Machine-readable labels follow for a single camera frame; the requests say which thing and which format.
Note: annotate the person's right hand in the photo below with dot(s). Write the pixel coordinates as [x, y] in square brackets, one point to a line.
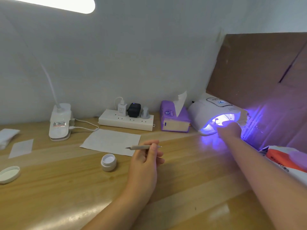
[230, 130]

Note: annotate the person's left hand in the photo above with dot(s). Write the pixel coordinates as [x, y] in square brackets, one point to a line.
[143, 172]

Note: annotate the grey dotting pen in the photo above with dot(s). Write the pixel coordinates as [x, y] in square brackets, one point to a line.
[139, 147]

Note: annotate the white nail lamp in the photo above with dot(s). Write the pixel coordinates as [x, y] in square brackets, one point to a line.
[206, 110]

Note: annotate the white gel jar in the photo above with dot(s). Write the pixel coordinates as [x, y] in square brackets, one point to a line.
[109, 162]

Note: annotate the person's left forearm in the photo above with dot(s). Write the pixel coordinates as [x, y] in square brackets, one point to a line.
[120, 213]

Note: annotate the person's right forearm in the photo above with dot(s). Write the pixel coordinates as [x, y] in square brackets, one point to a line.
[268, 184]

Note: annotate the white desk lamp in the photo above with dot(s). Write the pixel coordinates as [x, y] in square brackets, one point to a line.
[60, 124]

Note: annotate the white paper sheet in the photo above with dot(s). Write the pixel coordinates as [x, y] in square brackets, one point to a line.
[110, 141]

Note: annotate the white power strip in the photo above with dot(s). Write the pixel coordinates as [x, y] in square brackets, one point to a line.
[125, 121]

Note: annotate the white tissue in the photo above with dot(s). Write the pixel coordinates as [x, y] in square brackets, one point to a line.
[180, 103]

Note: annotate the grey plug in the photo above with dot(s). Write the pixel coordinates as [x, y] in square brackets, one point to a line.
[145, 113]

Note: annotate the black plug adapter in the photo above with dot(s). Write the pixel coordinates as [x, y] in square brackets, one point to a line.
[134, 110]

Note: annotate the purple tissue box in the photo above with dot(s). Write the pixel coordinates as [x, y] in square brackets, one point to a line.
[169, 115]

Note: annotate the white and orange package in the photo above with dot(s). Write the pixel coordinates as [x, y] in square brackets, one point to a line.
[288, 160]

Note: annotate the white charger plug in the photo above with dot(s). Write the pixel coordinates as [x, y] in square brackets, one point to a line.
[122, 108]

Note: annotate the brown wooden board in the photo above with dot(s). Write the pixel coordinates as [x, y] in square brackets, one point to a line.
[259, 69]

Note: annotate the small white paper square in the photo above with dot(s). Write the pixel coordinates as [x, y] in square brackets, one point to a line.
[21, 148]

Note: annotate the white jar lid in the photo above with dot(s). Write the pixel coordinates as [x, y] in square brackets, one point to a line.
[9, 174]

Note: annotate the stack of white cotton pads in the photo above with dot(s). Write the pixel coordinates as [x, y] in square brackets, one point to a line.
[7, 137]

